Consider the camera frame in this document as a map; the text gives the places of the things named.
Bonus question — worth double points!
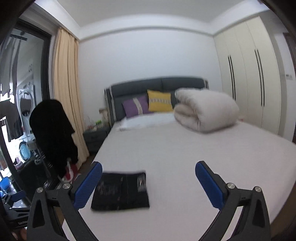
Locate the white pillow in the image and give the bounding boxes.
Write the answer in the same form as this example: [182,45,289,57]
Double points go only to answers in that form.
[116,112,176,131]

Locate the dark grey headboard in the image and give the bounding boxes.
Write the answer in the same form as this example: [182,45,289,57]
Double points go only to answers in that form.
[104,76,209,126]

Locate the white wardrobe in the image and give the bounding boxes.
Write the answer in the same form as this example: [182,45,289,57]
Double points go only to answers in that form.
[214,16,281,134]

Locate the dark grey nightstand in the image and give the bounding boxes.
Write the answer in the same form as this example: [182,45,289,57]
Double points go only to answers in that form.
[83,126,110,155]

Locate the black hanging garment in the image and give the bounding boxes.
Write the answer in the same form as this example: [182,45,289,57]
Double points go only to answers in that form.
[29,99,78,178]

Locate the folded beige duvet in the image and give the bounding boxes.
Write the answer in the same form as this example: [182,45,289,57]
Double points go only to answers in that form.
[174,88,239,133]

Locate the black jeans pants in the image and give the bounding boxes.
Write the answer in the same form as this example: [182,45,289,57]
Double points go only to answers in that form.
[91,172,149,212]

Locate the purple patterned cushion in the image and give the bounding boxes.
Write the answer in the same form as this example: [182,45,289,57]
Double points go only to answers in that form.
[122,95,152,118]

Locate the red white bag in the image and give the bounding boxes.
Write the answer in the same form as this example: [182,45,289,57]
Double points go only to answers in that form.
[62,162,80,184]

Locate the beige curtain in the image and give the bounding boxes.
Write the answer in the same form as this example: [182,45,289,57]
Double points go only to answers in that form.
[53,27,89,168]

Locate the yellow patterned cushion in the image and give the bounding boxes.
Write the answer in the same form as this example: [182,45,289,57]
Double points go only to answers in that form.
[147,90,173,112]

